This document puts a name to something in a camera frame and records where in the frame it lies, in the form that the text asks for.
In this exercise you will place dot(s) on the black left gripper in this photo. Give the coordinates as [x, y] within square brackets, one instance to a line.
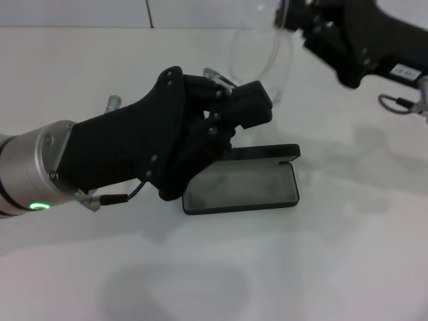
[127, 140]

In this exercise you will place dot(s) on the clear white glasses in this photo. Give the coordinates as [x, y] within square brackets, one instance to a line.
[287, 67]

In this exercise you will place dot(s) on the black glasses case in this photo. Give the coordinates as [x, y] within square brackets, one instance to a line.
[240, 187]

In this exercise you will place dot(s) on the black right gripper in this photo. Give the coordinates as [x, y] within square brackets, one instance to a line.
[374, 33]

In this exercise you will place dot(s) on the silver metal plug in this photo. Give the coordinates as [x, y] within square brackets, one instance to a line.
[113, 102]

